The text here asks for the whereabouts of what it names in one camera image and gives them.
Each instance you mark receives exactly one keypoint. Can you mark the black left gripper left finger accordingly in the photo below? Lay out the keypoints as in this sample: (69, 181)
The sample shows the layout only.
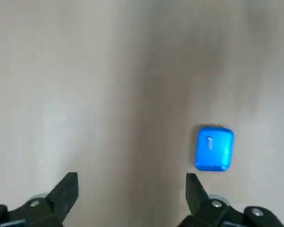
(49, 208)

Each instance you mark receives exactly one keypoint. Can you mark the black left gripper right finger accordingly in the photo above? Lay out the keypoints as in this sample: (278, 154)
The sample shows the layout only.
(210, 212)

